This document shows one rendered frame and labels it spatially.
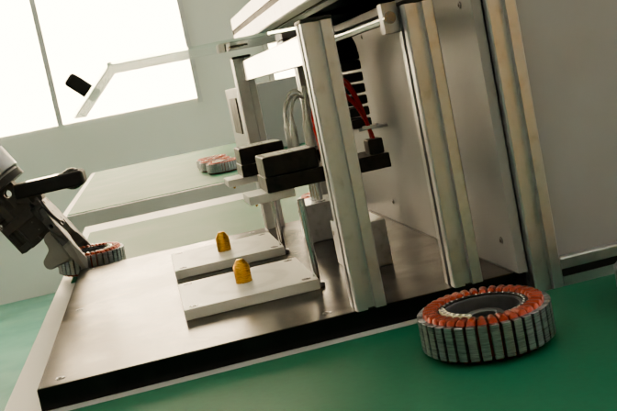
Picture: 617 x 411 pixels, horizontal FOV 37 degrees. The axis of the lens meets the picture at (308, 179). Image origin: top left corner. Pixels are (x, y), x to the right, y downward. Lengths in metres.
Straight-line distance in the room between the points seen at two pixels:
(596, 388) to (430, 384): 0.13
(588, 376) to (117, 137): 5.19
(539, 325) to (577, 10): 0.34
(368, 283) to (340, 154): 0.13
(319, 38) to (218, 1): 4.97
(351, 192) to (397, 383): 0.22
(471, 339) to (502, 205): 0.22
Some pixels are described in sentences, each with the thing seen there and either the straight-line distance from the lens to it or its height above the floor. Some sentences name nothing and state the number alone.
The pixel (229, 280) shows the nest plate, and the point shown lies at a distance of 1.10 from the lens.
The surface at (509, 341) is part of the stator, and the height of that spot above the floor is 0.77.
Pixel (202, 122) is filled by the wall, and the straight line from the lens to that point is 5.78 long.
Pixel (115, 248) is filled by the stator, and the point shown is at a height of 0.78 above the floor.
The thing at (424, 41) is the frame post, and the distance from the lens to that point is 0.90.
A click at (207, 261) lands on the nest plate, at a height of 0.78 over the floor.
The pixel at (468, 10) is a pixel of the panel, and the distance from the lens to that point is 0.91.
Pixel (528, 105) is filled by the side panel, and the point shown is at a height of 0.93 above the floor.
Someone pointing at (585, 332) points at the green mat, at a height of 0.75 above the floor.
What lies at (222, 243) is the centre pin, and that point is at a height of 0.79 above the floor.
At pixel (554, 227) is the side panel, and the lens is 0.93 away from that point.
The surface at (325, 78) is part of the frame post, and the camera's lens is 0.87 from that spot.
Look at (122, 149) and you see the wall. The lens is 5.77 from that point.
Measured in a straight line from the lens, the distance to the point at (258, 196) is 1.03.
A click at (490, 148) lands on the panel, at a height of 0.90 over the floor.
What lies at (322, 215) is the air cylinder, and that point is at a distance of 1.29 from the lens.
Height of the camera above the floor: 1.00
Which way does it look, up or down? 6 degrees down
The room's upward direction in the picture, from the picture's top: 11 degrees counter-clockwise
